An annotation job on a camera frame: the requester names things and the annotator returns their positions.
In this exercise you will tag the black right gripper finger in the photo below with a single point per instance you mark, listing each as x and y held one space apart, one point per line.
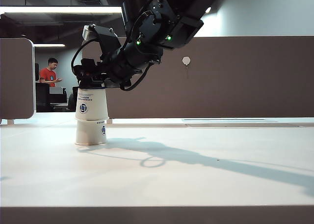
98 83
84 83

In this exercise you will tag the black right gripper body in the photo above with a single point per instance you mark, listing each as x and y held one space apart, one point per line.
98 70

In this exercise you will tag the white paper cup blue logo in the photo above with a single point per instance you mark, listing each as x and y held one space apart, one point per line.
88 133
94 104

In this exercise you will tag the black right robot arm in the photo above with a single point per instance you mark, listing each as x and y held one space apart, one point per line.
171 15

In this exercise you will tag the seated person dark silhouette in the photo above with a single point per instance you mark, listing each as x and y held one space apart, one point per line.
71 101

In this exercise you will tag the white office printer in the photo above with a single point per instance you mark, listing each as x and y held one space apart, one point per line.
57 90

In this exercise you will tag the person in red shirt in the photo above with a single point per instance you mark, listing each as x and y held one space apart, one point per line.
47 74

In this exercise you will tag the white partition support foot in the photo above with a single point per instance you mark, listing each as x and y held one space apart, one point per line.
110 121
10 122

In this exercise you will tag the short ceiling light strip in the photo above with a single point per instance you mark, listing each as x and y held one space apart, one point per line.
49 45

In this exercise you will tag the narrow brown desk partition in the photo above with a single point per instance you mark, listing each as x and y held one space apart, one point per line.
16 79

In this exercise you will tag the long ceiling light strip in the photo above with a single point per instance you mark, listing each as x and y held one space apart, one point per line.
61 9

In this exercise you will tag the white hexagonal adhesive hook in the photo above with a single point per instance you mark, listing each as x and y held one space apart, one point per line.
186 60

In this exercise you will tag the wide brown desk partition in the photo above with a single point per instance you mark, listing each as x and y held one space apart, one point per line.
233 86

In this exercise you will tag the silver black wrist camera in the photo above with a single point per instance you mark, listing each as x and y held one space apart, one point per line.
105 40

